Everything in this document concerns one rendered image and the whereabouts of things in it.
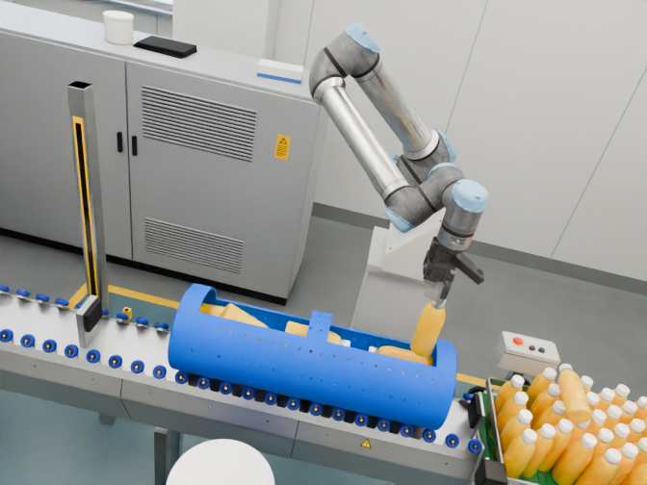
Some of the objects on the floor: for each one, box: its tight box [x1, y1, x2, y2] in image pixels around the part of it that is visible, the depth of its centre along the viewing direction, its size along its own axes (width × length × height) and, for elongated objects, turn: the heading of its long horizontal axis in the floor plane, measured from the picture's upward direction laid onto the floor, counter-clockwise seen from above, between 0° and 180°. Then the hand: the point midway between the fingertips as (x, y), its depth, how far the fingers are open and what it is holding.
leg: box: [154, 426, 171, 485], centre depth 209 cm, size 6×6×63 cm
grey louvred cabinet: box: [0, 1, 329, 306], centre depth 338 cm, size 54×215×145 cm, turn 66°
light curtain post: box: [66, 81, 116, 425], centre depth 215 cm, size 6×6×170 cm
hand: (438, 299), depth 152 cm, fingers closed on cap, 4 cm apart
